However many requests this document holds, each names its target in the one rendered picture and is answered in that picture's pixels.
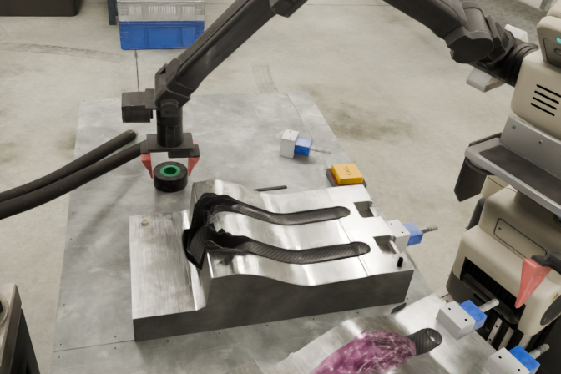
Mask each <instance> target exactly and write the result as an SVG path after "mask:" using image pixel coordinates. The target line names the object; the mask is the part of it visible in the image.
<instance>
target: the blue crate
mask: <svg viewBox="0 0 561 374"><path fill-rule="evenodd" d="M204 27H205V20H184V21H119V35H120V45H121V49H123V50H143V49H180V48H188V47H189V46H190V45H191V44H192V43H193V42H194V41H195V40H196V39H197V38H198V37H199V36H200V35H201V34H202V33H203V32H204Z"/></svg>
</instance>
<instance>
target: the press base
mask: <svg viewBox="0 0 561 374"><path fill-rule="evenodd" d="M9 374H40V371H39V368H38V363H37V359H36V356H35V353H34V349H33V344H32V341H31V337H30V335H29V331H28V326H27V322H26V320H25V316H24V313H23V309H22V308H21V310H20V316H19V320H18V328H17V334H16V339H15V343H14V348H13V357H12V361H11V366H10V372H9Z"/></svg>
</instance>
